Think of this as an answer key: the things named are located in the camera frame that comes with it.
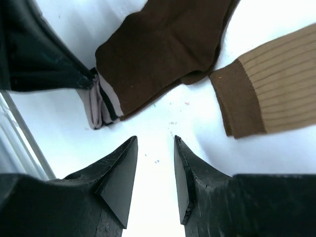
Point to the tan ribbed sock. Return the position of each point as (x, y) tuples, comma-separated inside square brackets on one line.
[(271, 88)]

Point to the dark brown striped sock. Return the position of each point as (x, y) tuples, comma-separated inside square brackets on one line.
[(167, 43)]

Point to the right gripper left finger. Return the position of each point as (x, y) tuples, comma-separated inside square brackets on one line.
[(92, 202)]

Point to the aluminium front rail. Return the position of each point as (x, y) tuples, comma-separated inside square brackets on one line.
[(19, 152)]

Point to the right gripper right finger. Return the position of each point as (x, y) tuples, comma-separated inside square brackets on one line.
[(212, 204)]

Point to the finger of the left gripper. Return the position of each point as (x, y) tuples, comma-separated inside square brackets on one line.
[(32, 57)]

